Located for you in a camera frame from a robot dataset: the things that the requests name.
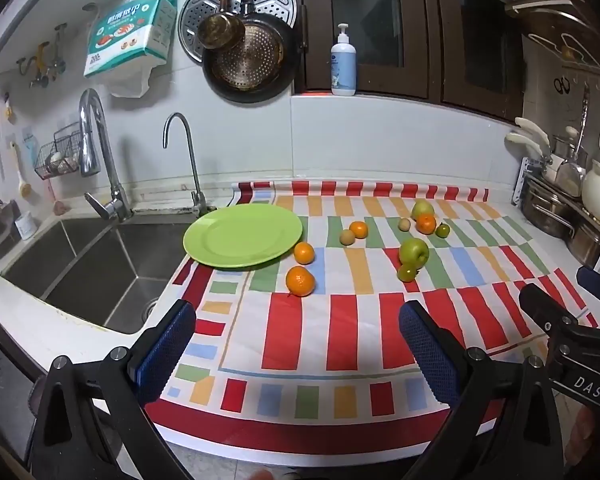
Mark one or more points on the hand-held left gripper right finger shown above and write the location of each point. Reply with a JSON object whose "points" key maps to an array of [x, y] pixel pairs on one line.
{"points": [[429, 355]]}

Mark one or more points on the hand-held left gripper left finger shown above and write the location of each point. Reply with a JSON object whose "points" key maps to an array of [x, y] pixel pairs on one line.
{"points": [[166, 344]]}

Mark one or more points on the small green mandarin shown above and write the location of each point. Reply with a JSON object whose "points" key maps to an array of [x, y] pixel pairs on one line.
{"points": [[442, 230], [406, 272]]}

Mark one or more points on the green apple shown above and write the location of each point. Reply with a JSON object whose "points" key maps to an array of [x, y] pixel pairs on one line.
{"points": [[414, 251]]}

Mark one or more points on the orange mandarin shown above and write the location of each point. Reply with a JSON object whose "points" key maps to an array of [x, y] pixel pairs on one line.
{"points": [[304, 253], [358, 229], [300, 280], [426, 223]]}

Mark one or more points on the green plate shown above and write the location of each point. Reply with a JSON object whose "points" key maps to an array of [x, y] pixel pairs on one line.
{"points": [[240, 234]]}

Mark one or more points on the small brown kiwi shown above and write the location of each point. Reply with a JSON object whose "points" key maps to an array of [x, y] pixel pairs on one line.
{"points": [[404, 224]]}

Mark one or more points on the yellow-green apple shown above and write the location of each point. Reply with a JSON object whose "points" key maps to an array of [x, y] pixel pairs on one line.
{"points": [[422, 207]]}

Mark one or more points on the person's right hand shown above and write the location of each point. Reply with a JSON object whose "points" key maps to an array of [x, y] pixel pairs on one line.
{"points": [[582, 437]]}

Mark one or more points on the striped colourful tablecloth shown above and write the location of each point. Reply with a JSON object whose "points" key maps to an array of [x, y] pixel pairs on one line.
{"points": [[350, 330]]}

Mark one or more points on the steel spatula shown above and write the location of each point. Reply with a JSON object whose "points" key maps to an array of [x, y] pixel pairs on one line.
{"points": [[570, 177]]}

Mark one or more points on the steel kitchen sink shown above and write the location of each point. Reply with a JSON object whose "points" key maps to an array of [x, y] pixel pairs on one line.
{"points": [[80, 270]]}

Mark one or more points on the white knife rack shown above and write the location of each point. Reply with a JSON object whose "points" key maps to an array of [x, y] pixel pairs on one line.
{"points": [[522, 180]]}

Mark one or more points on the small white cup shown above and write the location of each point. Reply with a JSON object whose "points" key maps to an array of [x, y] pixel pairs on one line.
{"points": [[26, 226]]}

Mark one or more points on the thin gooseneck faucet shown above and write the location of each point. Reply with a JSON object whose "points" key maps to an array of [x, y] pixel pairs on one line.
{"points": [[190, 160]]}

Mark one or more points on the black scissors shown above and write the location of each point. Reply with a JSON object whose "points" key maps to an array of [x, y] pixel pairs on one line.
{"points": [[561, 86]]}

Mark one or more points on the large chrome faucet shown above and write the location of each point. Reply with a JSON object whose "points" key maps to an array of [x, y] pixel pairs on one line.
{"points": [[97, 150]]}

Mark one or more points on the dish brush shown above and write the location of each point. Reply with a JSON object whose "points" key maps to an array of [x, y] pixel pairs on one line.
{"points": [[22, 185]]}

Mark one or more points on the clear plastic bag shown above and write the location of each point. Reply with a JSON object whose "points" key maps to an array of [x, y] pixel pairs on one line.
{"points": [[130, 85]]}

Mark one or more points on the white pump bottle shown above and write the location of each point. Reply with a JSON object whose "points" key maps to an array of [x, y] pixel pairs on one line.
{"points": [[343, 67]]}

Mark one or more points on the copper perforated strainer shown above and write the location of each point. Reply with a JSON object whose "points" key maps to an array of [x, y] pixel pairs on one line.
{"points": [[255, 57]]}

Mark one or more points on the black frying pan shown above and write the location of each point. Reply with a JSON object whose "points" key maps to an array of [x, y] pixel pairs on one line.
{"points": [[290, 67]]}

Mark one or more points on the green and white tissue pack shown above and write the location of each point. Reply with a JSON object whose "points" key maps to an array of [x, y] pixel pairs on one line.
{"points": [[130, 30]]}

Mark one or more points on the small brass pot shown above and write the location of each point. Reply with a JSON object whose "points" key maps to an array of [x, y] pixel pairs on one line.
{"points": [[220, 30]]}

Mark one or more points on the dark wooden window frame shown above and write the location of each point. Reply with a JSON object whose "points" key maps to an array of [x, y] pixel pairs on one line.
{"points": [[420, 80]]}

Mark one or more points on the yellow wall hook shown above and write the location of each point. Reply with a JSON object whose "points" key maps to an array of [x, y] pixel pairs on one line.
{"points": [[37, 62]]}

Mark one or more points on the metal wall hook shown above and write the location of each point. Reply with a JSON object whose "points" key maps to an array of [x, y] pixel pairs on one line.
{"points": [[58, 52]]}

